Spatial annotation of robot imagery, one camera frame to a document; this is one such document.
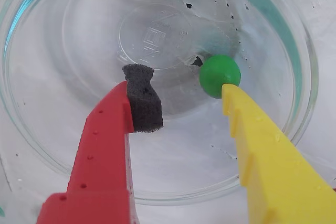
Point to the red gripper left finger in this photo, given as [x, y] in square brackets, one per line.
[105, 161]

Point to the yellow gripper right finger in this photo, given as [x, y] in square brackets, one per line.
[275, 169]

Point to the green round candy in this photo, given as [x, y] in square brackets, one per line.
[218, 73]

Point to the clear glass dish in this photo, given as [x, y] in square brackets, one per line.
[78, 37]

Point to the white tablecloth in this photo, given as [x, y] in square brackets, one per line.
[325, 51]

